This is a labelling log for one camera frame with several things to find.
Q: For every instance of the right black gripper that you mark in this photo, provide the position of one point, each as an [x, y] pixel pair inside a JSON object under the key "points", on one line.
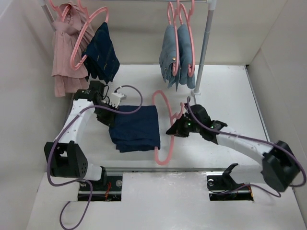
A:
{"points": [[177, 129]]}

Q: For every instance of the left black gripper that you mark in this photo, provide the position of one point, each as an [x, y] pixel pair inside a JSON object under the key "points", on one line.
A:
{"points": [[108, 120]]}

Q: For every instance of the dark blue denim trousers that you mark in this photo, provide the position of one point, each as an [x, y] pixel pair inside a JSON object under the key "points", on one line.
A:
{"points": [[136, 132]]}

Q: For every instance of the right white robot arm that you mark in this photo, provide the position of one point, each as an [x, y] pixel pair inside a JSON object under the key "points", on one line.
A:
{"points": [[277, 166]]}

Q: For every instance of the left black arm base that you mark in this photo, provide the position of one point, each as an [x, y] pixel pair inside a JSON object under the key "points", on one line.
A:
{"points": [[107, 189]]}

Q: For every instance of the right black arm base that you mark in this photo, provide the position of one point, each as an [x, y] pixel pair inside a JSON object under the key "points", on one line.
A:
{"points": [[221, 188]]}

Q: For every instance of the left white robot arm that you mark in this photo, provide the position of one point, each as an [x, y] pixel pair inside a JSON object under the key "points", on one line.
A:
{"points": [[64, 156]]}

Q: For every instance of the pink hanger left jeans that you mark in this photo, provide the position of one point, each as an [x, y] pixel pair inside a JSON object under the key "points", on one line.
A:
{"points": [[172, 14]]}

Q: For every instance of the pink hanger jeans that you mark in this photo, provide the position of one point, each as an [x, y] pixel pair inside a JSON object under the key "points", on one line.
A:
{"points": [[184, 18], [172, 14]]}

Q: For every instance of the pink hanger with skirt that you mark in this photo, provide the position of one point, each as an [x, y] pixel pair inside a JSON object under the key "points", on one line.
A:
{"points": [[64, 12]]}

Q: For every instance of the pink hanger right jeans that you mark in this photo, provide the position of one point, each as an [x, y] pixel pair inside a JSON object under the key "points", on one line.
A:
{"points": [[184, 18]]}

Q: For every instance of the hanging dark denim shorts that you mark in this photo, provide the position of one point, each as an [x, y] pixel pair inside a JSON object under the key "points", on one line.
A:
{"points": [[101, 62]]}

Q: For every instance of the light blue jeans left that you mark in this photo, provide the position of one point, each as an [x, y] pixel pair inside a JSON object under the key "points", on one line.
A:
{"points": [[168, 56]]}

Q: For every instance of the light blue jeans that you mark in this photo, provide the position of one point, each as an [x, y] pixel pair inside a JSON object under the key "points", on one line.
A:
{"points": [[185, 56], [168, 56]]}

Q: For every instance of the light blue jeans right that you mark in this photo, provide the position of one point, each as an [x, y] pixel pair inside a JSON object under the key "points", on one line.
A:
{"points": [[185, 56]]}

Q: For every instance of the pink pleated skirt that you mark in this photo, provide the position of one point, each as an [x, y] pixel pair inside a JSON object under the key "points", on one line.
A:
{"points": [[65, 37]]}

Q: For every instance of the metal clothes rack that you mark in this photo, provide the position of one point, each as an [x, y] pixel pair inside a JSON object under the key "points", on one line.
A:
{"points": [[196, 92]]}

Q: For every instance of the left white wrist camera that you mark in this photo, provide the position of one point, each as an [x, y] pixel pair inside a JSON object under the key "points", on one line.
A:
{"points": [[115, 99]]}

